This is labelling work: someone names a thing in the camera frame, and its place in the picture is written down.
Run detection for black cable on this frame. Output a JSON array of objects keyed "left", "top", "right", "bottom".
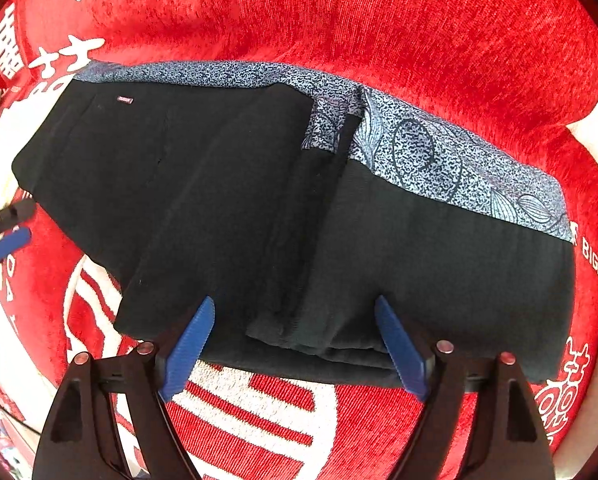
[{"left": 0, "top": 402, "right": 42, "bottom": 438}]

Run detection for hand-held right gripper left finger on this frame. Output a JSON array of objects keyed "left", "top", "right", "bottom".
[{"left": 31, "top": 296, "right": 216, "bottom": 480}]

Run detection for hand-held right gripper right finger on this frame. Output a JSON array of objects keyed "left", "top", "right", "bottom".
[{"left": 374, "top": 295, "right": 554, "bottom": 480}]

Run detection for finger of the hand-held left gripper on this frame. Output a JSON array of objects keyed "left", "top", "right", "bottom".
[
  {"left": 0, "top": 198, "right": 38, "bottom": 227},
  {"left": 0, "top": 226, "right": 32, "bottom": 262}
]

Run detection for black pants with blue trim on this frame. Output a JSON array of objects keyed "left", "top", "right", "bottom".
[{"left": 11, "top": 60, "right": 578, "bottom": 388}]

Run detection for red printed blanket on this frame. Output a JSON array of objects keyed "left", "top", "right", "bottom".
[{"left": 0, "top": 0, "right": 598, "bottom": 480}]

